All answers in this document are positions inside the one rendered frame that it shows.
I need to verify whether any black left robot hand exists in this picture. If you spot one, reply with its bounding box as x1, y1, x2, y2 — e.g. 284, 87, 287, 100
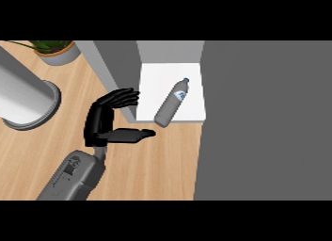
83, 88, 157, 148

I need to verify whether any clear plastic water bottle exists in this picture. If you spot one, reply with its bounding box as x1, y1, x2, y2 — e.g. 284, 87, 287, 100
154, 77, 193, 129

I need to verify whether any grey cabinet with white shelf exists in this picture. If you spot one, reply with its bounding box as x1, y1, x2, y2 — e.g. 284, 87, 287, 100
75, 40, 207, 123

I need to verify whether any dark grey cabinet door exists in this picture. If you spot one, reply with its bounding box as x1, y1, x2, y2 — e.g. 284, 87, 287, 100
193, 40, 332, 201

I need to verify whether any white cylinder on grey base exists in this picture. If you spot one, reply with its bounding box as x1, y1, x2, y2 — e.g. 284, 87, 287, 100
0, 40, 63, 132

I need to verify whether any grey plant pot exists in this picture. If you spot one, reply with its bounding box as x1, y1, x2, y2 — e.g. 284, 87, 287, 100
35, 41, 83, 67

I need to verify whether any green plant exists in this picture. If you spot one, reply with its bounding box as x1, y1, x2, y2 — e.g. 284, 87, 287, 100
5, 40, 75, 55

